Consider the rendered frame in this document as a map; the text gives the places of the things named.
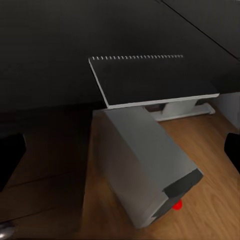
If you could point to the desk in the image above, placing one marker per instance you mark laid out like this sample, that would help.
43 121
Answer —
45 46

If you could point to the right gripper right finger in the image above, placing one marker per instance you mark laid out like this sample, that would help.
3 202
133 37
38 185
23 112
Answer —
232 149

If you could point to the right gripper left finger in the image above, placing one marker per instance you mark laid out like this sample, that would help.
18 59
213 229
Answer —
12 149

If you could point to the desktop computer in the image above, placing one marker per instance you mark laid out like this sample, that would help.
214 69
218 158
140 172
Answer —
148 171

